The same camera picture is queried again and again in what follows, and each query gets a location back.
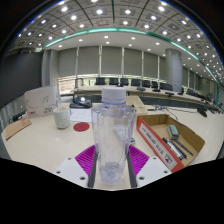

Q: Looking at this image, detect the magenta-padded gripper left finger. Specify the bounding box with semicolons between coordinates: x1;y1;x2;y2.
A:
54;144;98;189

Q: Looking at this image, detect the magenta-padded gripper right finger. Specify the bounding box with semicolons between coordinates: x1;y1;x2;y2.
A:
126;144;173;189

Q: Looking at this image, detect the clear plastic bottle white cap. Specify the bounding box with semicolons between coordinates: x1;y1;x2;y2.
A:
90;85;137;186

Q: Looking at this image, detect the open cardboard box red side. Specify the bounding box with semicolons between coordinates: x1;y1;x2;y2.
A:
135;113;206;173

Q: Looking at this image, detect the black marker pen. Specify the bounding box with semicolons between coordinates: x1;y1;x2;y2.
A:
161;137;186;162
173;139;194;157

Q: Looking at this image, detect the grey whiteboard eraser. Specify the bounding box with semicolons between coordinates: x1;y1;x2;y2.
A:
166;124;180;141

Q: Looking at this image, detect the flat round red coaster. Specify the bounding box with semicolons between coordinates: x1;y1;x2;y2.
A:
72;121;91;133

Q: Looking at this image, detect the white ceramic mug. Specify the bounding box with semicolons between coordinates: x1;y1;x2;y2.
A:
52;106;73;130

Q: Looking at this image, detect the flat brown cardboard box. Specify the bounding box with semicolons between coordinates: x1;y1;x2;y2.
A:
4;117;33;141

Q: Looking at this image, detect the long curved conference desk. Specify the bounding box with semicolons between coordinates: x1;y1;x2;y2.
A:
71;84;224;116

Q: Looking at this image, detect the white paper carton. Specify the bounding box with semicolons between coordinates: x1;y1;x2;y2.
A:
23;85;62;118

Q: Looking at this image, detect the group of ceiling lights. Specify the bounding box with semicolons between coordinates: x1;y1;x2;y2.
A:
16;0;224;78

